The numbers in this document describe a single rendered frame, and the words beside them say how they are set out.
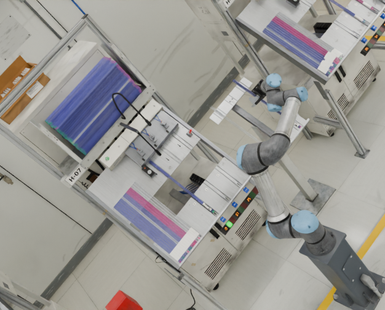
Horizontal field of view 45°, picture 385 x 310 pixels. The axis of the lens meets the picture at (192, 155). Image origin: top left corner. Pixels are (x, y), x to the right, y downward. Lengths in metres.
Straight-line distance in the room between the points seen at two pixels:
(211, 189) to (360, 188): 1.09
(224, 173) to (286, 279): 0.86
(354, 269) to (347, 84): 1.54
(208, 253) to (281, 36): 1.50
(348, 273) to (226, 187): 0.81
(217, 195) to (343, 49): 1.23
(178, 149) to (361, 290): 1.30
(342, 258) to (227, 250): 1.01
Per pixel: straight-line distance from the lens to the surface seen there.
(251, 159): 2.18
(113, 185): 2.78
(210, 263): 3.24
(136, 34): 4.38
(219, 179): 2.74
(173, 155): 2.78
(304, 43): 3.09
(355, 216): 3.20
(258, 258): 3.35
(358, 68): 3.73
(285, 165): 3.08
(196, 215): 2.70
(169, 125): 2.77
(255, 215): 3.33
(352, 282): 2.66
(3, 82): 3.00
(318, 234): 2.35
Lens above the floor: 2.51
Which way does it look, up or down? 34 degrees down
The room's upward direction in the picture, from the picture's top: 43 degrees counter-clockwise
